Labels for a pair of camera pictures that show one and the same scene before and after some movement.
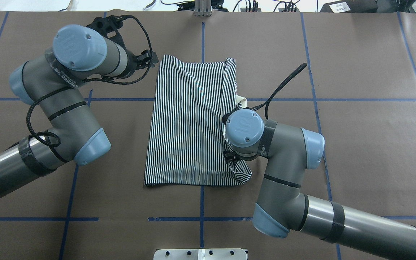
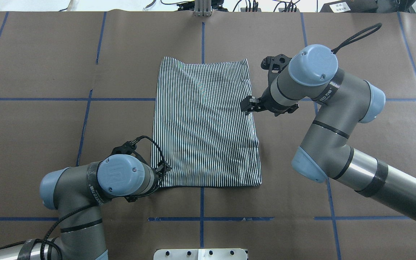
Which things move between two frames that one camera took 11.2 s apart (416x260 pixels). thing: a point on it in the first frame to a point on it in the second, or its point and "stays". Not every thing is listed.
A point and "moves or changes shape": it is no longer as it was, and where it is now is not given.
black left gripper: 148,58 to 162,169
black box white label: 351,6 stays
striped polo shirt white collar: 186,143 moves or changes shape
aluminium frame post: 203,8 stays
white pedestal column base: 200,254 stays
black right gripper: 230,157 to 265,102
